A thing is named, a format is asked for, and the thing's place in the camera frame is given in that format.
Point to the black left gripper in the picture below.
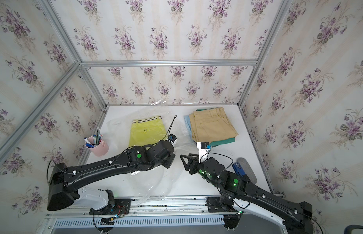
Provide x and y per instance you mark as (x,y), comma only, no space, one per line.
(170,160)

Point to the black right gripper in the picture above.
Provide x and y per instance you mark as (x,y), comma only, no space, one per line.
(194,162)

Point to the yellow garment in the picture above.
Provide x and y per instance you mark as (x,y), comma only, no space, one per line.
(147,131)

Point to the clear plastic vacuum bag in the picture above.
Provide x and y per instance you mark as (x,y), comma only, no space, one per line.
(158,182)

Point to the beige garment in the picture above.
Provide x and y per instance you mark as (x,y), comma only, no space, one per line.
(212,124)

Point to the light blue garment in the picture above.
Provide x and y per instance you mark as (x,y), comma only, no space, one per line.
(188,125)

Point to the green garment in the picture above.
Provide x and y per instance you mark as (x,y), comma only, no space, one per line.
(222,142)

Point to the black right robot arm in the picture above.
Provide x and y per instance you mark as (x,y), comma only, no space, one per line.
(240,194)

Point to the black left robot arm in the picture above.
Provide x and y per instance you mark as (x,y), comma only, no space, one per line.
(65,181)

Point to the pink pen cup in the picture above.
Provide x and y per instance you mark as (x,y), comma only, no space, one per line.
(96,144)

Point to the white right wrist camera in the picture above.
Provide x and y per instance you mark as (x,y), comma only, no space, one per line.
(204,149)

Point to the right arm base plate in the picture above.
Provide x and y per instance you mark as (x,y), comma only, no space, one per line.
(221,204)

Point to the white slotted cable duct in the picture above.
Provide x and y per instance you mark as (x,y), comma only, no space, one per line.
(139,221)

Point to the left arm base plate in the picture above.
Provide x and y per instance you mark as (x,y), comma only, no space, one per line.
(120,207)

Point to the aluminium mounting rail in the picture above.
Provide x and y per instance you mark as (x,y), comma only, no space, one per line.
(169,206)

